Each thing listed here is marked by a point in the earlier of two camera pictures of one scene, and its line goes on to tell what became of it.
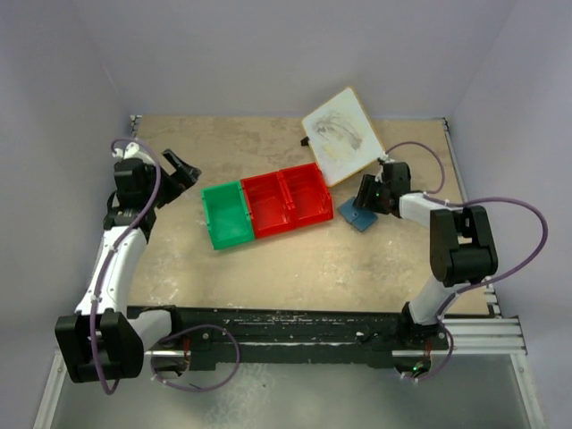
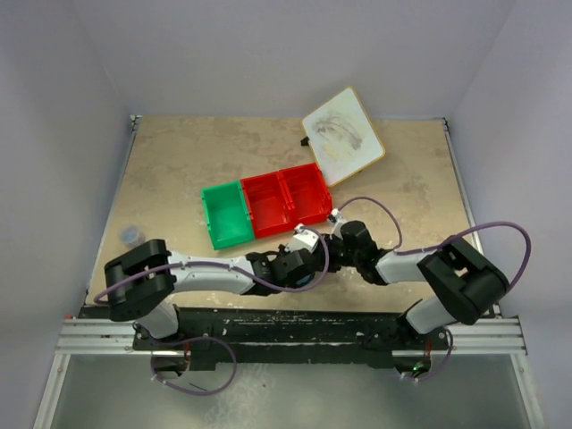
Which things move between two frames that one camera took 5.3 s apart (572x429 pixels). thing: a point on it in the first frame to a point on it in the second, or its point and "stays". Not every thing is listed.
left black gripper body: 170,187 to 281,253
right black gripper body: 381,192 to 338,256
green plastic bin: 227,215 stays
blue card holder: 358,217 to 305,280
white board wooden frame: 342,138 stays
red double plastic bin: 288,198 stays
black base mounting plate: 291,337 stays
